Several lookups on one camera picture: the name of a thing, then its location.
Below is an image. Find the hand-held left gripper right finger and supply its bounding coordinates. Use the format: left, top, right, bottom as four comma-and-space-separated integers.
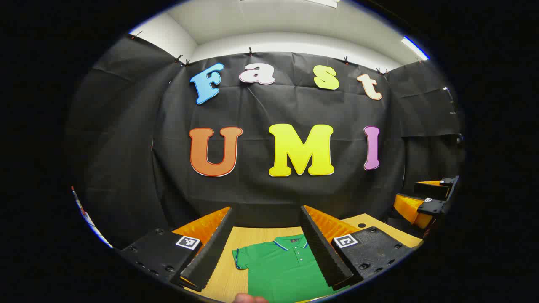
299, 205, 416, 292

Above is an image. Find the ceiling light strip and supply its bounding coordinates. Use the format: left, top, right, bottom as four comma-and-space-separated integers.
400, 36, 430, 61
302, 0, 340, 9

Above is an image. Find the black backdrop cloth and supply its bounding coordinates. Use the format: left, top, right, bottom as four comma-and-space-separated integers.
67, 34, 466, 249

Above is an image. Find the green T-shirt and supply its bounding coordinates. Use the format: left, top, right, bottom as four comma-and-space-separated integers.
232, 234, 350, 303

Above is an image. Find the row of black cloth clips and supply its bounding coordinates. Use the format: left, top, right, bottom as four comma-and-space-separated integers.
131, 30, 390, 76

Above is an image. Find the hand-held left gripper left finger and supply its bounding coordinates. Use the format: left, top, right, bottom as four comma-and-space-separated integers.
119, 205, 235, 292

